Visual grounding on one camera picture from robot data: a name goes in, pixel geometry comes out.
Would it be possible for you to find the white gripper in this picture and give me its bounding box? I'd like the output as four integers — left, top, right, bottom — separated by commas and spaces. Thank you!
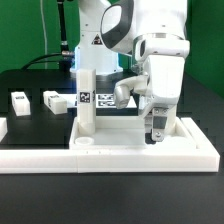
139, 55, 185, 144

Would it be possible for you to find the white desk tabletop tray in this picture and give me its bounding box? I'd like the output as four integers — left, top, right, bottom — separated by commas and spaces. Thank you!
69, 116, 220, 172

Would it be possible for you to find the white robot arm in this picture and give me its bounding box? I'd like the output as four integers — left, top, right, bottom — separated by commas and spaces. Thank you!
71, 0, 190, 144

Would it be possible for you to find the fiducial marker sheet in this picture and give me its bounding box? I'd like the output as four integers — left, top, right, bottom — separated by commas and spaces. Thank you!
61, 94, 136, 108

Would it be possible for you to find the black pole with clamp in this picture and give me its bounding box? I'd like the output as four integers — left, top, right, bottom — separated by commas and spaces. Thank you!
57, 0, 69, 72

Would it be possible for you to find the white L-shaped fence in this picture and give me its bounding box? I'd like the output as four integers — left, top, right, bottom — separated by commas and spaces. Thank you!
0, 149, 78, 174

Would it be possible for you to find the white block at left edge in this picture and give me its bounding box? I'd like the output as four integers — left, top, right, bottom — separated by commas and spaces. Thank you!
0, 117, 8, 142

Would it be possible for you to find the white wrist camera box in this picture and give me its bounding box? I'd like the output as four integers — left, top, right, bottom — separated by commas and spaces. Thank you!
114, 75, 147, 109

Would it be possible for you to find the black cable bundle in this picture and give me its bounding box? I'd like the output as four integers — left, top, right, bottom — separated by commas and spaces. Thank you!
20, 51, 76, 71

